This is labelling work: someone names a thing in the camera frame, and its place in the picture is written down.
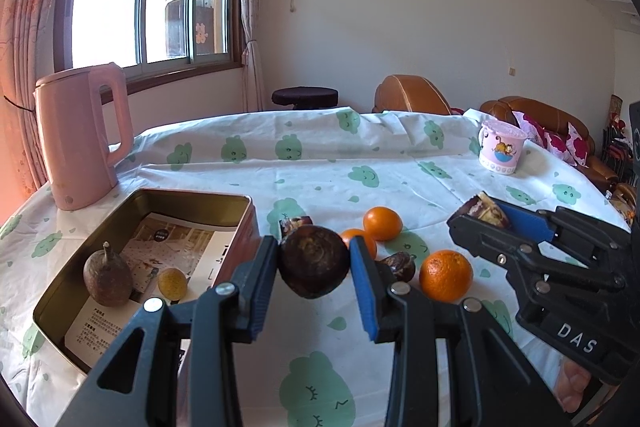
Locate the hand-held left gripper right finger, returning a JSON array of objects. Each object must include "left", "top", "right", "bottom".
[{"left": 348, "top": 237, "right": 583, "bottom": 427}]

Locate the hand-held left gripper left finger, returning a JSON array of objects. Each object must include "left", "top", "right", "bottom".
[{"left": 55, "top": 237, "right": 280, "bottom": 427}]

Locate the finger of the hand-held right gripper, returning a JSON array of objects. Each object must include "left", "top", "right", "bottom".
[
  {"left": 447, "top": 212, "right": 627, "bottom": 304},
  {"left": 492, "top": 201, "right": 632, "bottom": 276}
]

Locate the dark purple wrinkled fruit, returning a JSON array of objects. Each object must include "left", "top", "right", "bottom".
[{"left": 460, "top": 192, "right": 511, "bottom": 231}]

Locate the small dark brown fruit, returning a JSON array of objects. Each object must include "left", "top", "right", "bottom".
[{"left": 377, "top": 252, "right": 417, "bottom": 284}]

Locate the large orange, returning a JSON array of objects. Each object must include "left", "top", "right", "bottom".
[{"left": 419, "top": 250, "right": 474, "bottom": 303}]

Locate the large dark brown round fruit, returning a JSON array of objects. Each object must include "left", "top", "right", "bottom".
[{"left": 278, "top": 227, "right": 351, "bottom": 300}]

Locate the small orange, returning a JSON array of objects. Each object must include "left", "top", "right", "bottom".
[
  {"left": 340, "top": 228, "right": 378, "bottom": 262},
  {"left": 363, "top": 206, "right": 404, "bottom": 242}
]

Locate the rectangular tin box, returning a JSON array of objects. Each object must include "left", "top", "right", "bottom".
[{"left": 32, "top": 188, "right": 261, "bottom": 375}]

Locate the person's right hand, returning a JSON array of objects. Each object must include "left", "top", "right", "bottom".
[{"left": 555, "top": 354, "right": 603, "bottom": 413}]

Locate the pink cartoon cup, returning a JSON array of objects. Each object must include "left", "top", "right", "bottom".
[{"left": 477, "top": 119, "right": 529, "bottom": 175}]

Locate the dark snack packet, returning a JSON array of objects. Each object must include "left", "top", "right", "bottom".
[{"left": 278, "top": 216, "right": 315, "bottom": 238}]

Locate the floral cushion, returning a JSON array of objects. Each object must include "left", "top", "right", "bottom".
[
  {"left": 512, "top": 111, "right": 547, "bottom": 144},
  {"left": 542, "top": 122, "right": 592, "bottom": 168}
]

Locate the small yellow fruit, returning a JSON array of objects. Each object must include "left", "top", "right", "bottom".
[{"left": 157, "top": 268, "right": 189, "bottom": 299}]

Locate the printed paper leaflet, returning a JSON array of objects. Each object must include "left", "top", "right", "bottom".
[{"left": 64, "top": 212, "right": 241, "bottom": 370}]

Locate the brown leather sofa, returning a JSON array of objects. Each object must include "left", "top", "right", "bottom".
[{"left": 480, "top": 96, "right": 638, "bottom": 208}]

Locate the white tablecloth with green clouds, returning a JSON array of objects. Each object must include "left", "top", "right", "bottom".
[{"left": 0, "top": 107, "right": 632, "bottom": 427}]

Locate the dark chair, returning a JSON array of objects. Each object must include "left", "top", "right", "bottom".
[{"left": 601, "top": 94, "right": 637, "bottom": 170}]

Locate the brown pear-shaped fruit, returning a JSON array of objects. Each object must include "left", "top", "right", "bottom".
[{"left": 82, "top": 241, "right": 134, "bottom": 308}]

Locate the wooden chair back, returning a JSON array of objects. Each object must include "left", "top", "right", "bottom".
[{"left": 372, "top": 75, "right": 453, "bottom": 115}]

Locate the dark round stool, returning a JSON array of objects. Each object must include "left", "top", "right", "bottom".
[{"left": 271, "top": 87, "right": 339, "bottom": 111}]

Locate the pink electric kettle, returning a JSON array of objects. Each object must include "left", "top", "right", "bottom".
[{"left": 33, "top": 63, "right": 135, "bottom": 211}]

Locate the pale pink narrow curtain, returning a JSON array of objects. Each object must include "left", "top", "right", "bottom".
[{"left": 237, "top": 0, "right": 273, "bottom": 112}]

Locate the pink floral curtain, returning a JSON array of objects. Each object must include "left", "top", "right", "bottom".
[{"left": 0, "top": 0, "right": 101, "bottom": 202}]

